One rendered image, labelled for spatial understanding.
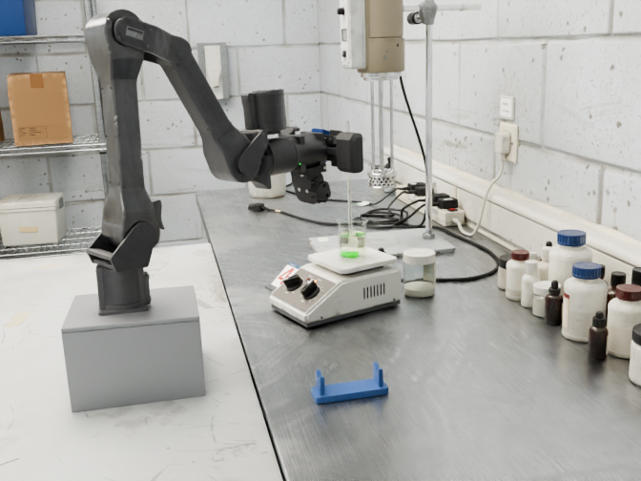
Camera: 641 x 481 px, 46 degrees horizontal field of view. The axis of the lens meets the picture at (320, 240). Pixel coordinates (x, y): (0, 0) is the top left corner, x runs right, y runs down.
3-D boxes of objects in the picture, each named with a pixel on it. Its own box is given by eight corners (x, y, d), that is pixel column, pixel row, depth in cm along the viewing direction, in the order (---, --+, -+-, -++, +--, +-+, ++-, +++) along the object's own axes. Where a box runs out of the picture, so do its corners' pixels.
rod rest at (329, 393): (316, 405, 98) (315, 379, 98) (310, 393, 102) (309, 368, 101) (389, 394, 101) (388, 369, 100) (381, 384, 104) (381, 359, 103)
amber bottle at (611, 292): (602, 327, 121) (605, 275, 118) (604, 321, 124) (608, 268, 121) (626, 330, 119) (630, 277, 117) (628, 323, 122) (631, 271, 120)
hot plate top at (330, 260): (342, 275, 126) (341, 270, 126) (305, 260, 136) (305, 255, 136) (399, 262, 132) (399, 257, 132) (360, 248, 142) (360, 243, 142)
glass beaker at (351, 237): (331, 261, 133) (329, 217, 130) (349, 254, 137) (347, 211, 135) (360, 266, 129) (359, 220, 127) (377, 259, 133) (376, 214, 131)
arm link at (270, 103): (239, 177, 110) (231, 94, 107) (210, 174, 116) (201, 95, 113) (301, 166, 117) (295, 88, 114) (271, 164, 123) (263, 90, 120)
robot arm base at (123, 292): (98, 316, 101) (93, 272, 100) (99, 303, 107) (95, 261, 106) (151, 310, 103) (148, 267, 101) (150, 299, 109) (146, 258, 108)
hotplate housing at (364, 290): (306, 330, 124) (304, 283, 122) (268, 308, 135) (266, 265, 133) (412, 303, 135) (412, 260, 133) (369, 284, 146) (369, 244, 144)
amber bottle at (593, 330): (595, 361, 108) (598, 315, 107) (583, 354, 111) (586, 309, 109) (610, 358, 109) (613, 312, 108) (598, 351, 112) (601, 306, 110)
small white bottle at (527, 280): (534, 309, 130) (536, 264, 128) (518, 306, 132) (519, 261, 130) (542, 304, 132) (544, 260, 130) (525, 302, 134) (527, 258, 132)
